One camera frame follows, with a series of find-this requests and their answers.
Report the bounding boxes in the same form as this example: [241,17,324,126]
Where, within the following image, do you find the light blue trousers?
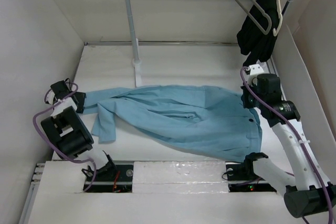
[83,85,263,162]

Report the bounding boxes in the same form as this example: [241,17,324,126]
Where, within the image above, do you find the white plastic hanger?
[272,0,283,37]

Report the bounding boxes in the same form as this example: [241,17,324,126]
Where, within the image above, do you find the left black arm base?
[86,162,134,193]

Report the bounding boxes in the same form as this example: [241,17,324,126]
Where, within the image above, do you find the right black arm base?
[222,162,277,193]

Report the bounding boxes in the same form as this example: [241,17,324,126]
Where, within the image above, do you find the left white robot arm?
[40,79,118,181]

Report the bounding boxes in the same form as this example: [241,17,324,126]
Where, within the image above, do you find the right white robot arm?
[240,67,335,223]

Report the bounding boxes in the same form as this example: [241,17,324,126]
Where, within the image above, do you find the grey plastic hanger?
[222,0,272,36]

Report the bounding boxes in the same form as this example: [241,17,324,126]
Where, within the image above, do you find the black hanging garment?
[237,0,279,67]

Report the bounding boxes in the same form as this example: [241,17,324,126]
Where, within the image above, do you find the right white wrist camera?
[245,64,265,78]

